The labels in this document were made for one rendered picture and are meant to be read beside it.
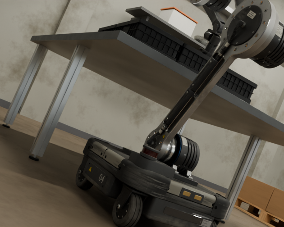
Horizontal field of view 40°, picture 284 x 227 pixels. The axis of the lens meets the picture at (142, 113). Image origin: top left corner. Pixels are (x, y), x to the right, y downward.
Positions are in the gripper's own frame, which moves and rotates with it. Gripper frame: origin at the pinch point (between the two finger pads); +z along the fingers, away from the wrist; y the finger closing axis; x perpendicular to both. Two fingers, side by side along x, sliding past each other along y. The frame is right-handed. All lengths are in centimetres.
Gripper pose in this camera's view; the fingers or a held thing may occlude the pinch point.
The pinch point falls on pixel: (200, 65)
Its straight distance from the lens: 244.4
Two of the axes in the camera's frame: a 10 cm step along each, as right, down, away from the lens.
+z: -4.7, 8.3, 2.9
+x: 2.2, 4.3, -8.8
